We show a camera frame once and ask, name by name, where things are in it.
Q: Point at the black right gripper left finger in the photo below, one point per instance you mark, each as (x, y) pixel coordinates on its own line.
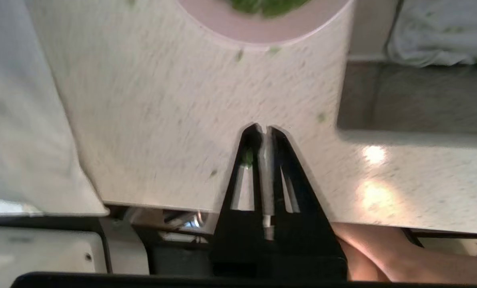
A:
(238, 248)

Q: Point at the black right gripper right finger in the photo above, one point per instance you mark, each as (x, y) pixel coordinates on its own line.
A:
(306, 248)

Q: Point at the white round bowl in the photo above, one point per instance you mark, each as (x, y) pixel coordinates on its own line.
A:
(262, 30)

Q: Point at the chopped green onions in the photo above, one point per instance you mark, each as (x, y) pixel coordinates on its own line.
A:
(268, 6)

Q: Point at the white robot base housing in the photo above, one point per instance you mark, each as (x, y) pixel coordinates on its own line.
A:
(34, 252)

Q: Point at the white towel under cooker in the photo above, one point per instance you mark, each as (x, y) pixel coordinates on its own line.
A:
(18, 120)

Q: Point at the bare human limb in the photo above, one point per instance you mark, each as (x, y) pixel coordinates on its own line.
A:
(402, 256)

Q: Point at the stainless steel sink basin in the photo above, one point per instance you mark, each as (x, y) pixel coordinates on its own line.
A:
(422, 100)

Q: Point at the crumpled white dish cloth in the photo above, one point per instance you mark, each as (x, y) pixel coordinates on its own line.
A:
(434, 32)

